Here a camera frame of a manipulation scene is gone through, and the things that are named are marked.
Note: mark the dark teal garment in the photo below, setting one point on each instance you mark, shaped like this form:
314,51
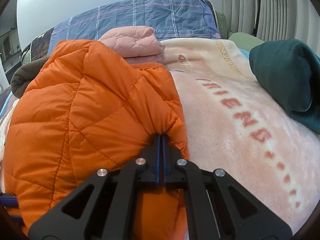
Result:
287,80

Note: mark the pink printed fleece blanket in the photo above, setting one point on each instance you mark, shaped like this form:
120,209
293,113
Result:
237,142

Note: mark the pink quilted folded garment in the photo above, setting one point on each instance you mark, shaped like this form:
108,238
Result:
135,42

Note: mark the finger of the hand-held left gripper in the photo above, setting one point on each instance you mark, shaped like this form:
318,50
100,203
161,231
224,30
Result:
10,201

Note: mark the green cloth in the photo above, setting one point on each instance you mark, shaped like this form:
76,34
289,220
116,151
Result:
240,38

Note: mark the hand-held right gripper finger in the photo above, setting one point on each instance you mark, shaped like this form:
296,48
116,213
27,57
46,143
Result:
164,155
158,155

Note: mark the floral bedsheet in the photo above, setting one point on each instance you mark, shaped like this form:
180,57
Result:
6,105

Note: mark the orange down jacket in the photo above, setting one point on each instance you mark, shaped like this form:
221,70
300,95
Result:
82,120

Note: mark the brown fleece garment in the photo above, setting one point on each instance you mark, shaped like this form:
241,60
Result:
25,77

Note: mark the white curtain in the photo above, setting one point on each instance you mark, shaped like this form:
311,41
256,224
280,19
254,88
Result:
262,7

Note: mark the blue plaid pillow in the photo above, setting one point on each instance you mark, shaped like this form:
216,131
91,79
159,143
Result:
140,17

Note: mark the dark floral pillow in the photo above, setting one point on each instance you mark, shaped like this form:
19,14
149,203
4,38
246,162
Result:
40,42

